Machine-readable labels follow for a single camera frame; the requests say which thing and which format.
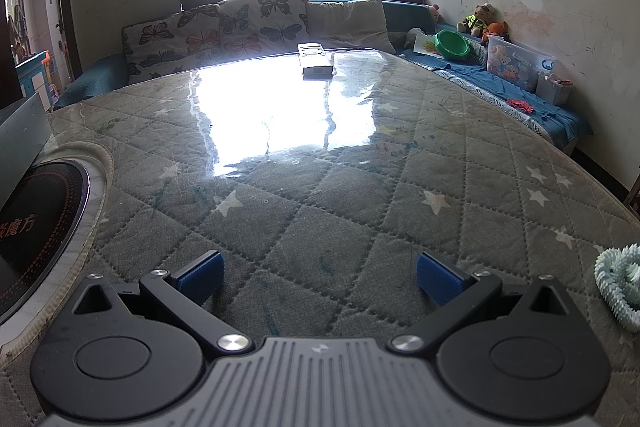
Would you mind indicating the grey remote control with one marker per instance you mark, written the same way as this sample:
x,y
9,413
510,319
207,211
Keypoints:
x,y
314,62

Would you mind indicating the butterfly print cushion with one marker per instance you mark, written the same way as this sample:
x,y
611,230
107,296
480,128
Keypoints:
x,y
265,22
170,42

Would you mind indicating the grey quilted star table cover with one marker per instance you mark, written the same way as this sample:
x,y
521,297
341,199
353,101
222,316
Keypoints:
x,y
350,207

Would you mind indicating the beige pillow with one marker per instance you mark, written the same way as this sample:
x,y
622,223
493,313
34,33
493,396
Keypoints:
x,y
345,24

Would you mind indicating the small red toy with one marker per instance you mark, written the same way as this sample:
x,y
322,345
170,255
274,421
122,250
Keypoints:
x,y
520,104

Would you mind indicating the white plush toy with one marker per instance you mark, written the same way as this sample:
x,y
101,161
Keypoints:
x,y
412,34

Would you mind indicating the small white plastic box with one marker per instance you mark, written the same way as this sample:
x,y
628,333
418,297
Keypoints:
x,y
552,92

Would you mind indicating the clear plastic storage box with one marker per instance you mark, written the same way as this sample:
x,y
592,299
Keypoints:
x,y
515,64

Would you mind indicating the blue covered sofa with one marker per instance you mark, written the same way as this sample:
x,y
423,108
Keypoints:
x,y
480,79

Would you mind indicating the green plastic bowl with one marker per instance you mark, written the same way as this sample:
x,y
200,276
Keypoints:
x,y
450,44

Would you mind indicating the pink plush toy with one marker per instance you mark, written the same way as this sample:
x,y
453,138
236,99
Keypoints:
x,y
433,13

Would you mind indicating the black round induction cooktop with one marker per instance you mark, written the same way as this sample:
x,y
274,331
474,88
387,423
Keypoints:
x,y
35,232

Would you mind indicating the orange plush toy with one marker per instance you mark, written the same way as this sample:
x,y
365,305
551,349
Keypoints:
x,y
496,31

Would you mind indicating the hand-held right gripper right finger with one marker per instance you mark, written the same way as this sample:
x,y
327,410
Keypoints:
x,y
440,279

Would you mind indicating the blue plastic toy cabinet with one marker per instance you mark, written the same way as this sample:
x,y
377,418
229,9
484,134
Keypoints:
x,y
32,77

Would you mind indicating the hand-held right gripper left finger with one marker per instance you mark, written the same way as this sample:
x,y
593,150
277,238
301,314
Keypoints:
x,y
200,277

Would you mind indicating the pale green segmented toy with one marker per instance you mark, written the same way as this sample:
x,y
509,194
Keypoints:
x,y
617,277

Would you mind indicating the teddy bear in green vest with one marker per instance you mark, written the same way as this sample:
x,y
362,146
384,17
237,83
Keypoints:
x,y
477,21

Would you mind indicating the dark grey printed box lid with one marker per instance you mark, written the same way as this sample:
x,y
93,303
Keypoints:
x,y
20,142

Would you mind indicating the white picture sheet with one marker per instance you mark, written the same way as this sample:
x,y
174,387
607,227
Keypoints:
x,y
425,44

